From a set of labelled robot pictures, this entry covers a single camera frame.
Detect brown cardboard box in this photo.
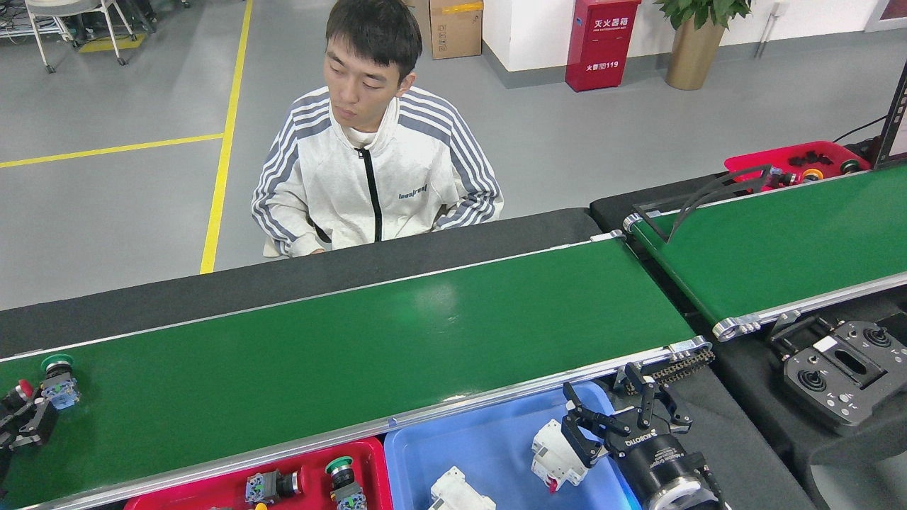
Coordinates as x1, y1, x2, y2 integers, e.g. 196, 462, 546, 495
429, 0, 485, 60
404, 0, 433, 49

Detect red fire extinguisher cabinet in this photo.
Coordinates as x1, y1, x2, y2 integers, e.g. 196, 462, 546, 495
565, 0, 642, 93

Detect red plastic tray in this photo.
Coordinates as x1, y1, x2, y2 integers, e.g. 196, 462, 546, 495
124, 437, 394, 510

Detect black remote controller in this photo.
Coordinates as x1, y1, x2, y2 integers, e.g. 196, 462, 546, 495
783, 320, 907, 434

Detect blue plastic tray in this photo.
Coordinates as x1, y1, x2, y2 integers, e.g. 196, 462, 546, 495
383, 381, 642, 510

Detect black drive chain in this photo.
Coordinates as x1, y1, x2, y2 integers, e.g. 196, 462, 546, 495
613, 347, 716, 394

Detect long green conveyor belt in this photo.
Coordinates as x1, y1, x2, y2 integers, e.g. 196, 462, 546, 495
0, 230, 716, 510

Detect short green conveyor belt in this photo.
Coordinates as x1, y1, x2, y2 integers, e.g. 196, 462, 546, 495
624, 161, 907, 342

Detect black frame post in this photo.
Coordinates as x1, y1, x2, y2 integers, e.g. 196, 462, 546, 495
873, 60, 907, 171

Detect person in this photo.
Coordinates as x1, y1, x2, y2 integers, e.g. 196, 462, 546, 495
250, 0, 505, 258

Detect green potted plant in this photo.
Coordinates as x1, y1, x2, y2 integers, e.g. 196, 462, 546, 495
652, 0, 753, 30

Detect white metal rack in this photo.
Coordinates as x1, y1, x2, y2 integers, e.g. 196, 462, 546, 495
25, 0, 135, 74

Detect black curved belt guide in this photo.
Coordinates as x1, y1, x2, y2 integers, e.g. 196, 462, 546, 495
633, 164, 773, 243

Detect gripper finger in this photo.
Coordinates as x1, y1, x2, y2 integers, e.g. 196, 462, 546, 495
0, 387, 33, 426
11, 402, 60, 449

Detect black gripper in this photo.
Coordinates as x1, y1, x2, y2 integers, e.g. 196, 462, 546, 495
562, 363, 704, 498

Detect white circuit breaker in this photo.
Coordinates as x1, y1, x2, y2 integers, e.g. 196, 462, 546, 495
429, 466, 497, 510
531, 419, 590, 494

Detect white wall conduit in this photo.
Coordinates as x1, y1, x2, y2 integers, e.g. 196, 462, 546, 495
753, 0, 789, 59

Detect black floor cable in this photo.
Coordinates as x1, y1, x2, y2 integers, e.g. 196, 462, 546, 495
833, 115, 888, 145

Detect golden plant pot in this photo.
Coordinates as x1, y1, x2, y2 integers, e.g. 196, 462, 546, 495
665, 18, 727, 91

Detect red plastic bin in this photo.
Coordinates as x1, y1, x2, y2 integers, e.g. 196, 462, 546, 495
724, 140, 871, 193

